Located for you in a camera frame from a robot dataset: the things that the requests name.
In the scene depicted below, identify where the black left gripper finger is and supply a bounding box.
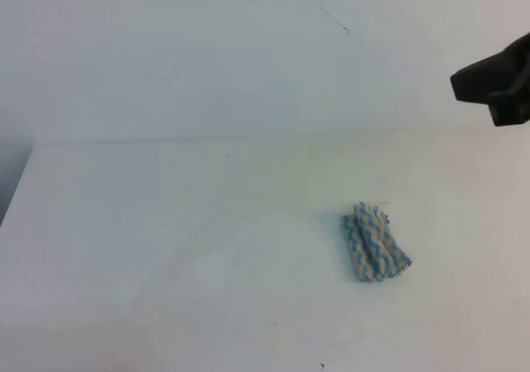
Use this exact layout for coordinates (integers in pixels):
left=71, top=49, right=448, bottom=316
left=450, top=34, right=529, bottom=104

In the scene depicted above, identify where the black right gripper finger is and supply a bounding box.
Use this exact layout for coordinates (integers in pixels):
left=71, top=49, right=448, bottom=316
left=488, top=63, right=529, bottom=127

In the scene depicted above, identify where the blue and white striped rag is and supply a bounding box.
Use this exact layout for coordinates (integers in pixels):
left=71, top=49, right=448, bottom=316
left=341, top=202, right=412, bottom=283

